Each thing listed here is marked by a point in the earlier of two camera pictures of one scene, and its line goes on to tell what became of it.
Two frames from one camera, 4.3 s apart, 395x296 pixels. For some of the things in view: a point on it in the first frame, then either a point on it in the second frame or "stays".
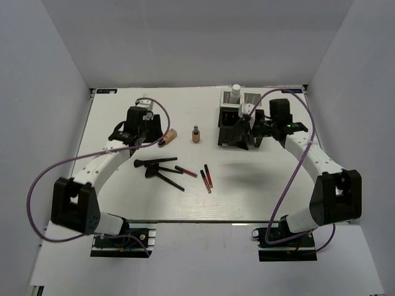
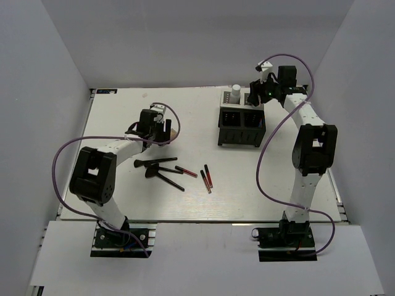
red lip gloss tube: x=186 y=171 stays
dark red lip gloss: x=205 y=181 stays
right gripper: x=242 y=140 → x=257 y=87
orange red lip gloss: x=208 y=176 stays
